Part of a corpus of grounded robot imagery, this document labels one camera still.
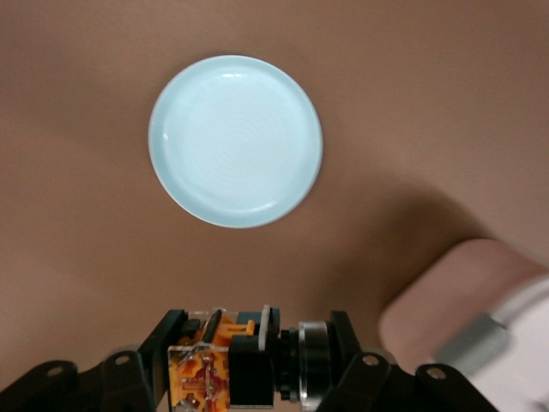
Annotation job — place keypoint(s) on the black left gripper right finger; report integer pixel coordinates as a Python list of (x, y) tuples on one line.
[(356, 377)]

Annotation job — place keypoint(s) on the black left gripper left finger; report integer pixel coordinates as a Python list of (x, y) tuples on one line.
[(146, 365)]

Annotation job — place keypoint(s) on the orange push-button switch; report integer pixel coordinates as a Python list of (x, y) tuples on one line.
[(249, 369)]

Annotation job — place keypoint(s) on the pink box with white lid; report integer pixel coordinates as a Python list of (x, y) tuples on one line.
[(450, 292)]

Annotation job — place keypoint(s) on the light blue round plate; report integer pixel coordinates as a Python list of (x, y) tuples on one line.
[(236, 141)]

